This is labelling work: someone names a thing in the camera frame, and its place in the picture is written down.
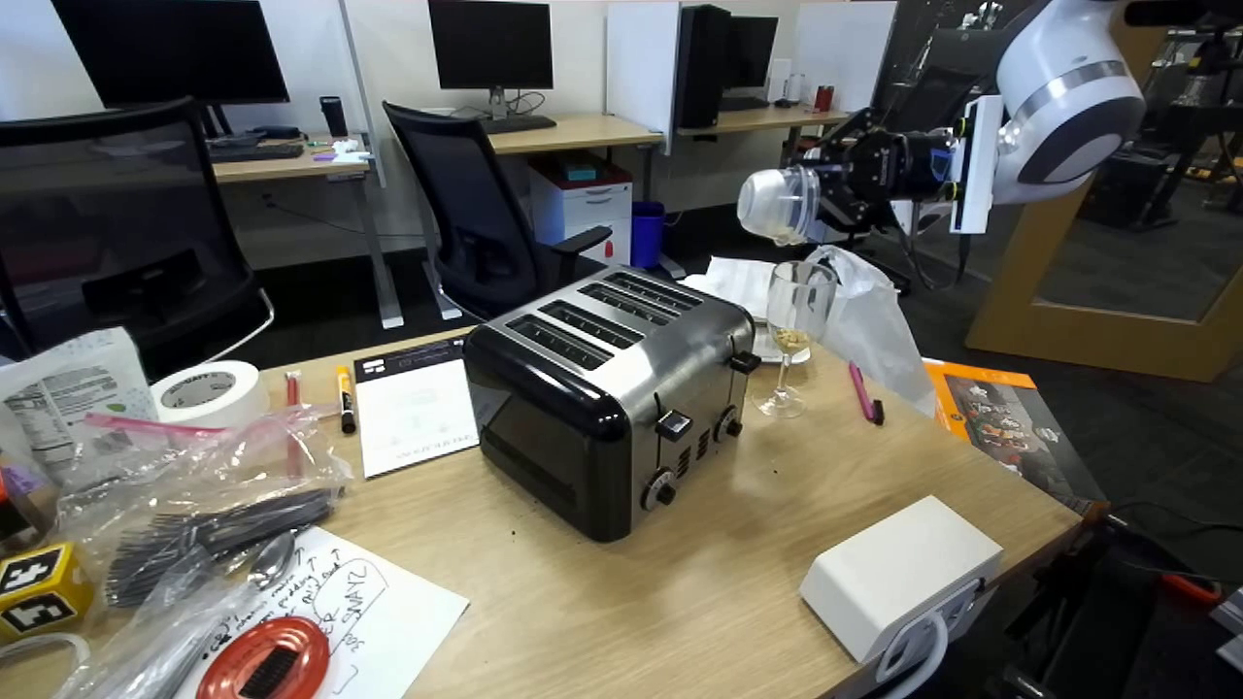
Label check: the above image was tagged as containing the orange halloween cookie kit box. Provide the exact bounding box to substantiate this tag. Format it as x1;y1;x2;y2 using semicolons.
923;356;1107;512

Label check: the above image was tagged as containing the black silver four-slot toaster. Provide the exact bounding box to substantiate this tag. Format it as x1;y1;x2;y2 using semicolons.
463;266;760;542

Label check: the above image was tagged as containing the black computer monitor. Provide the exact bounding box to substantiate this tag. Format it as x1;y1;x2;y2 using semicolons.
428;0;550;133
49;0;286;103

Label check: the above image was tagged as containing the white tape roll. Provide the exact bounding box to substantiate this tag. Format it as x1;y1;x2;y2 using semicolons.
152;361;266;427

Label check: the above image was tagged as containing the pink marker pen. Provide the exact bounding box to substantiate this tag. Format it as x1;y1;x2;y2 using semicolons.
846;366;885;427

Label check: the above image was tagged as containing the black desktop tower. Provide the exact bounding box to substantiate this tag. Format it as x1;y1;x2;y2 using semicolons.
672;5;775;128

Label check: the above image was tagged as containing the black computer monitor centre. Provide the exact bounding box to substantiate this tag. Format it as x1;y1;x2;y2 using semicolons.
428;0;550;133

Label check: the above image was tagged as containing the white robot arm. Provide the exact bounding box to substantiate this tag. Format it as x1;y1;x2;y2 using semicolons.
805;0;1147;238

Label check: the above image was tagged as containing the small clear plastic bowl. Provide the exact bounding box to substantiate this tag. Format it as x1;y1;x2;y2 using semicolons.
735;165;826;250

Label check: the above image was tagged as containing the yellow black marker cube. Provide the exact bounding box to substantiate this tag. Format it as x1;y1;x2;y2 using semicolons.
0;542;94;640

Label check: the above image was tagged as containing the black mesh office chair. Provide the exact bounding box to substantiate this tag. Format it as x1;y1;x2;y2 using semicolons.
0;96;277;375

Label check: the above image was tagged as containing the white plastic bag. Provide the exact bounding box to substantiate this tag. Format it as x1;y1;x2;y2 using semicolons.
795;243;936;417

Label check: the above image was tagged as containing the black computer monitor left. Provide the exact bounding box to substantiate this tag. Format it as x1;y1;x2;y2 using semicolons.
49;0;286;103

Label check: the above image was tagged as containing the clear wine glass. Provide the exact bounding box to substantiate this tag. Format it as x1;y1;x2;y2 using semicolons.
760;265;812;417

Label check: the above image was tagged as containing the clear bag of black ties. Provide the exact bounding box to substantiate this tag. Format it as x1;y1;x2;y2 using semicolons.
53;409;353;699

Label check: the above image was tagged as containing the black yellow marker pen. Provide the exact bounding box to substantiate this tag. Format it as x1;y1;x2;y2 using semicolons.
332;361;357;436

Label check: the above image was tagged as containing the white paper sheet with drawing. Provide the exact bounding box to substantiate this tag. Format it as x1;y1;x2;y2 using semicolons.
176;528;468;699

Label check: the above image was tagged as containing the white rectangular box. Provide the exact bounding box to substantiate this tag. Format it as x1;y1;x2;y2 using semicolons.
799;498;1002;662

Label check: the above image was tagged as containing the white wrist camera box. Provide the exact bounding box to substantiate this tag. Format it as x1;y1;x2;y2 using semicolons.
953;93;1002;238

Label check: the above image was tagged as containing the black office chair far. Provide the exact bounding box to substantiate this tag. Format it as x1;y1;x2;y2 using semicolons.
384;102;608;319

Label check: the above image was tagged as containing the white notepad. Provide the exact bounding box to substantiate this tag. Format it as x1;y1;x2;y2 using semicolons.
353;343;477;476

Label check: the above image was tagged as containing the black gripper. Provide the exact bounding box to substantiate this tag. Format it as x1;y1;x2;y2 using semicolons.
812;128;955;233

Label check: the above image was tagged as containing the white printer box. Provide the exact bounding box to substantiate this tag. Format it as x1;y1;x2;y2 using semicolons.
528;154;633;265

